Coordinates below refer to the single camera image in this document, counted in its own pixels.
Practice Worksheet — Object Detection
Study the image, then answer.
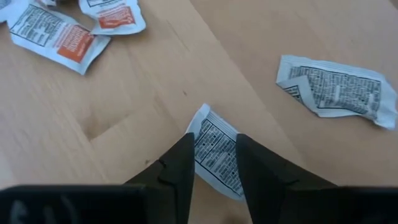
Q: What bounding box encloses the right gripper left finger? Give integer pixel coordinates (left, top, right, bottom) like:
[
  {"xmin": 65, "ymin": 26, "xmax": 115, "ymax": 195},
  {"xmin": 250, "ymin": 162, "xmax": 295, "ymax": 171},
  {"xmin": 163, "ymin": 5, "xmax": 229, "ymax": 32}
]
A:
[{"xmin": 124, "ymin": 133, "xmax": 196, "ymax": 224}]

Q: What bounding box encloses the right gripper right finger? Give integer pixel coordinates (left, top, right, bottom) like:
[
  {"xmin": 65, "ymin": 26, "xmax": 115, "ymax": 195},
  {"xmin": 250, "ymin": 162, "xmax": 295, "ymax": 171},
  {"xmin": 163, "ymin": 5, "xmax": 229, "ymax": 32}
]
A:
[{"xmin": 235, "ymin": 134, "xmax": 340, "ymax": 224}]

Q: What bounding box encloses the white packet orange label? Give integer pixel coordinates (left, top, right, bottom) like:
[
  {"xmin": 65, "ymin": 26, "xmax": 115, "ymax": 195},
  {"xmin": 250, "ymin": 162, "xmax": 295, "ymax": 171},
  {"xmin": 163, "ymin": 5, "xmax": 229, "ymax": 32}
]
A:
[
  {"xmin": 77, "ymin": 0, "xmax": 147, "ymax": 36},
  {"xmin": 6, "ymin": 1, "xmax": 112, "ymax": 76}
]

